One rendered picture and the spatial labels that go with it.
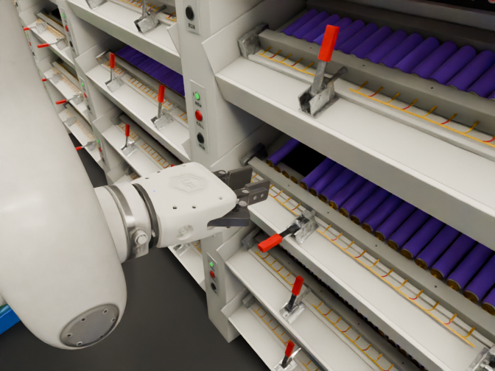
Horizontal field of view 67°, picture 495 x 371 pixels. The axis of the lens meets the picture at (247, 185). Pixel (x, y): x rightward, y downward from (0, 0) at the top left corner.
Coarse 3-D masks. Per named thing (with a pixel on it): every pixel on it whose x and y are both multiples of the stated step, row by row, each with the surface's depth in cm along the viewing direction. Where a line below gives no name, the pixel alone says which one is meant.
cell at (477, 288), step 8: (488, 264) 43; (480, 272) 43; (488, 272) 42; (472, 280) 43; (480, 280) 42; (488, 280) 42; (472, 288) 42; (480, 288) 42; (488, 288) 42; (480, 296) 41
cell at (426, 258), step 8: (440, 232) 47; (448, 232) 47; (456, 232) 47; (432, 240) 47; (440, 240) 46; (448, 240) 46; (424, 248) 47; (432, 248) 46; (440, 248) 46; (424, 256) 46; (432, 256) 46
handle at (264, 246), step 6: (288, 228) 53; (294, 228) 53; (300, 228) 53; (276, 234) 52; (282, 234) 52; (288, 234) 52; (270, 240) 51; (276, 240) 51; (258, 246) 50; (264, 246) 50; (270, 246) 50
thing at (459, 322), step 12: (276, 192) 60; (324, 228) 54; (348, 240) 51; (360, 252) 50; (396, 276) 46; (408, 288) 45; (432, 300) 44; (444, 312) 42; (456, 324) 42; (480, 336) 40
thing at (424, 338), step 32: (224, 160) 63; (256, 224) 63; (288, 224) 57; (320, 256) 52; (416, 256) 48; (352, 288) 48; (384, 288) 47; (384, 320) 44; (416, 320) 43; (448, 320) 42; (416, 352) 43; (448, 352) 40
